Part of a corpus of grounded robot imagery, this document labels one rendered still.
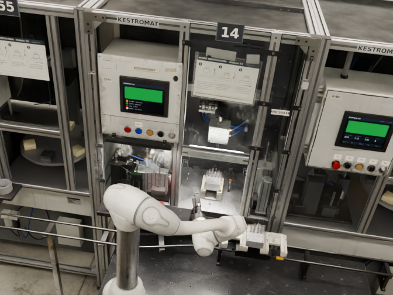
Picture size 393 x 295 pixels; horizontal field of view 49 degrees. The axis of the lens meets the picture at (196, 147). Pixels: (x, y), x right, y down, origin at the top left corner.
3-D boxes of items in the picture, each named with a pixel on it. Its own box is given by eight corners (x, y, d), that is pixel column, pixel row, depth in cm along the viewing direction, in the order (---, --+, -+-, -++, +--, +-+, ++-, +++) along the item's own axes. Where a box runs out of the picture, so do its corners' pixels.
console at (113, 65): (100, 136, 233) (95, 55, 207) (115, 110, 257) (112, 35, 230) (176, 146, 230) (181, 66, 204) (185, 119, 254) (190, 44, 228)
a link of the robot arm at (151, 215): (186, 215, 179) (159, 201, 185) (169, 206, 163) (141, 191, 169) (171, 244, 177) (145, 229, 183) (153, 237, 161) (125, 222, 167)
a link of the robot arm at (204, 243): (196, 239, 232) (218, 230, 229) (199, 263, 219) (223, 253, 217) (187, 227, 225) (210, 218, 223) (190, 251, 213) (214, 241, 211)
